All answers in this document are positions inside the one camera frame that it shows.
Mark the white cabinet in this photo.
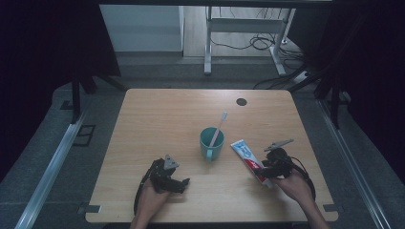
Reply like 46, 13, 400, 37
98, 4, 185, 53

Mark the silver metal floor rail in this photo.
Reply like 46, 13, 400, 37
316, 97, 392, 229
13, 109, 88, 229

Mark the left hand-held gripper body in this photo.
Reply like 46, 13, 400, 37
148, 154, 181, 194

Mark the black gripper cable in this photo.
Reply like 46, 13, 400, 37
287, 156, 317, 202
133, 159, 158, 216

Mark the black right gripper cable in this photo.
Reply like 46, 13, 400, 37
287, 156, 317, 202

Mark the pink toothbrush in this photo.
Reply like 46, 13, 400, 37
207, 111, 229, 149

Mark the person's left hand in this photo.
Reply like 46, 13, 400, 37
136, 178, 172, 219

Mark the white metal desk frame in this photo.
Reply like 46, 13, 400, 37
203, 5, 298, 77

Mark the teal cup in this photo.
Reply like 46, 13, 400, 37
199, 126, 225, 163

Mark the white power strip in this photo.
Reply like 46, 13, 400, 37
291, 70, 311, 85

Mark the dark curtain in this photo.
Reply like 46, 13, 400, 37
0, 0, 122, 183
313, 0, 405, 187

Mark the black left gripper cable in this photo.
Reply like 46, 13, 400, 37
133, 159, 158, 216

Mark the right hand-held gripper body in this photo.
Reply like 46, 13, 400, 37
263, 137, 295, 179

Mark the person's right hand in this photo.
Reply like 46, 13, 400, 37
271, 171, 315, 205

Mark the black floor cable bundle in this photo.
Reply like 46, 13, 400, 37
209, 32, 308, 65

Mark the black metal stand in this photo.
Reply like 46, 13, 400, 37
70, 67, 129, 125
287, 61, 342, 131

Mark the white red blue toothpaste tube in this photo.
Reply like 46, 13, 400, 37
230, 138, 275, 190

